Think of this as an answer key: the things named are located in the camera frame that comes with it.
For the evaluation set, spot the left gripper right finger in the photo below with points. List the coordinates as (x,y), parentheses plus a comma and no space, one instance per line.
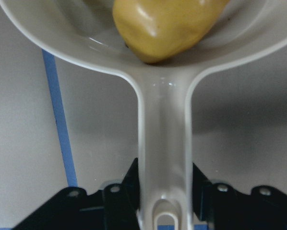
(223,207)

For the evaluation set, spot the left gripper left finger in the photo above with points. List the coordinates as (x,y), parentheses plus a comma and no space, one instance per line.
(112,208)

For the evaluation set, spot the beige plastic dustpan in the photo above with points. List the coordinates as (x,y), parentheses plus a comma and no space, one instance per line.
(84,33)

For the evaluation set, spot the brown toy potato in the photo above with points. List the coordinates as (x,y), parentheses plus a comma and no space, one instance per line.
(155,30)

